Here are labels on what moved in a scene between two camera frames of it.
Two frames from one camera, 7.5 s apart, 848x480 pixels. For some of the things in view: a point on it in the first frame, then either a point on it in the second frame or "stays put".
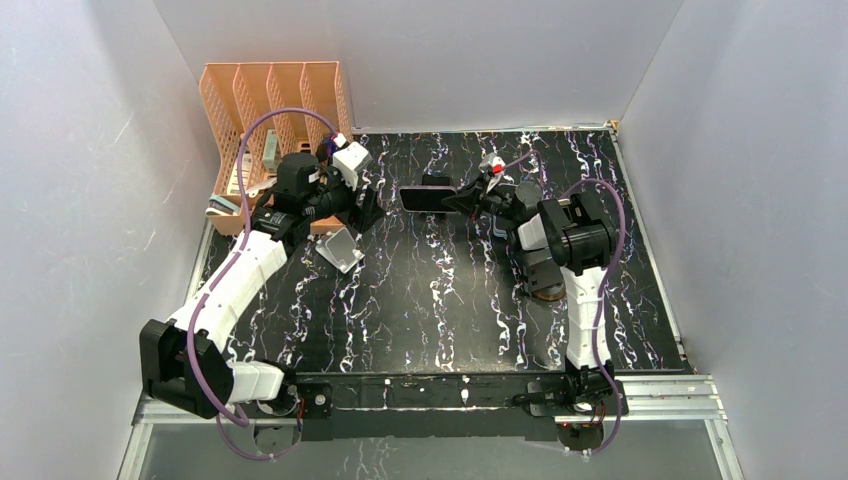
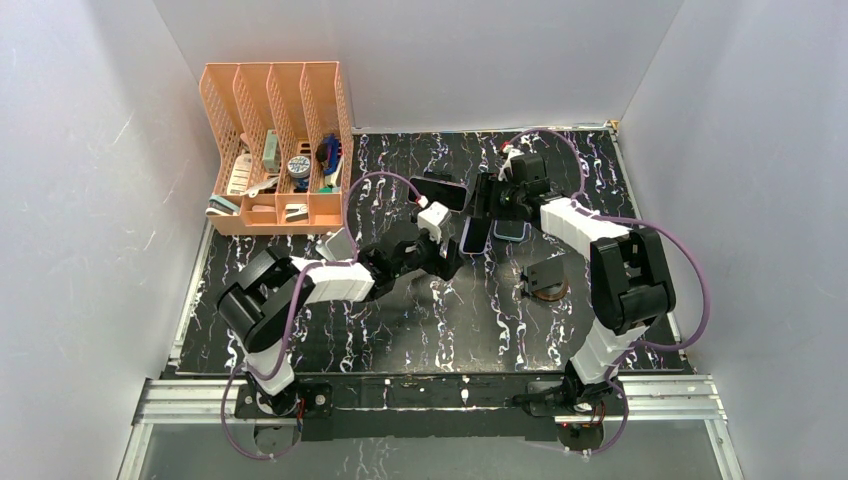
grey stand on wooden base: x=544 y=279 stays put
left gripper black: x=363 y=215 -> x=441 y=267
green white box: x=269 y=159 stays put
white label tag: x=233 y=188 stays put
